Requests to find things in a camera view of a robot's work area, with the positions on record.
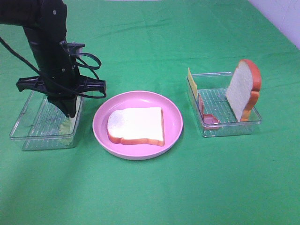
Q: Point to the pink round plate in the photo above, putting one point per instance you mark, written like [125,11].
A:
[173,124]

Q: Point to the yellow toy cheese slice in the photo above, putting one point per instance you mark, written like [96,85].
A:
[192,83]

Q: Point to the clear plastic tray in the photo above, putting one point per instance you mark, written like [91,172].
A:
[38,123]
[212,87]

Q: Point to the toy bacon strip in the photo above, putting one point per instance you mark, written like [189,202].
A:
[209,120]

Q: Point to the clear left plastic tray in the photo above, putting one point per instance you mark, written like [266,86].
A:
[38,123]

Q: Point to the clear right plastic tray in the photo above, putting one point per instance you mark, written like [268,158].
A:
[212,87]

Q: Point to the toy bread slice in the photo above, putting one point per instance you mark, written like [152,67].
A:
[243,91]
[131,126]

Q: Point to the toy lettuce leaf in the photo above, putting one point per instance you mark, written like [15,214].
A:
[66,129]

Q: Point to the green tablecloth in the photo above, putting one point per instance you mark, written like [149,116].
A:
[149,45]

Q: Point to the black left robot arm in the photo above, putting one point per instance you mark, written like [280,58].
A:
[58,62]

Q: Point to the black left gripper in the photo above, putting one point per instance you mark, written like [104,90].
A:
[85,87]

